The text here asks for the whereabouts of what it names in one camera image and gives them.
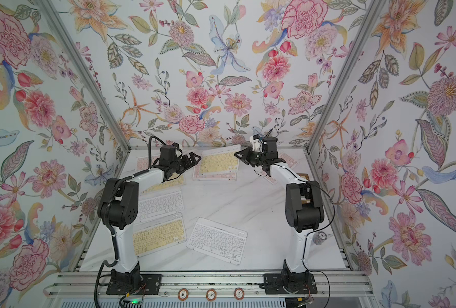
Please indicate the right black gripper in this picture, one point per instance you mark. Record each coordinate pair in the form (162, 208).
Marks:
(248, 153)

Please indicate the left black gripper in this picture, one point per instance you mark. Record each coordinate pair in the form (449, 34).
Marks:
(187, 164)

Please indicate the pink keyboard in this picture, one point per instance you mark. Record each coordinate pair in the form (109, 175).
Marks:
(214, 177)
(288, 159)
(144, 162)

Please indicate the yellow keyboard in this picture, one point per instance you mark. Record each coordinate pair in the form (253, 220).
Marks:
(159, 234)
(219, 160)
(177, 182)

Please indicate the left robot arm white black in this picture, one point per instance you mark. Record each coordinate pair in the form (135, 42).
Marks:
(119, 204)

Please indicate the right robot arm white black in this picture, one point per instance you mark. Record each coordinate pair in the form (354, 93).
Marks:
(303, 205)

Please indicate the white keyboard left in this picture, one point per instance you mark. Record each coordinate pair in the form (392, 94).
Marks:
(160, 204)

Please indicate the white keyboard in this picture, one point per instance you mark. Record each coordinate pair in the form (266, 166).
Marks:
(160, 204)
(218, 241)

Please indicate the wooden chessboard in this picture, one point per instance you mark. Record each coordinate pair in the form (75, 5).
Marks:
(304, 177)

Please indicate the white keyboard front centre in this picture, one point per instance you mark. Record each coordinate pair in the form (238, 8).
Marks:
(218, 241)

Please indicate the silver patterned can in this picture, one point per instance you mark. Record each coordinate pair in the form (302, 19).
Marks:
(319, 238)

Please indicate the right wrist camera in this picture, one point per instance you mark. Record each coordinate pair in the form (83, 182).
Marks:
(256, 145)

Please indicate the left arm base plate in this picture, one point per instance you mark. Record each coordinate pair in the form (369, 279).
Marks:
(133, 283)

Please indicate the left orange ring marker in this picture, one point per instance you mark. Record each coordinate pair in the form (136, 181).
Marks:
(183, 294)

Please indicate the orange ring marker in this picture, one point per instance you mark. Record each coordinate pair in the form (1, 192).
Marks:
(239, 294)
(211, 295)
(183, 294)

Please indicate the middle orange ring marker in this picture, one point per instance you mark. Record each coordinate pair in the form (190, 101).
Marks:
(211, 295)

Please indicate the right orange ring marker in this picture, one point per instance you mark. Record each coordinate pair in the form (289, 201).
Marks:
(239, 294)

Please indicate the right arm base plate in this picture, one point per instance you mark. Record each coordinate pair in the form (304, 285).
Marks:
(274, 285)

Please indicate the aluminium front rail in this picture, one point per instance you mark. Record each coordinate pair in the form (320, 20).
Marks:
(329, 283)

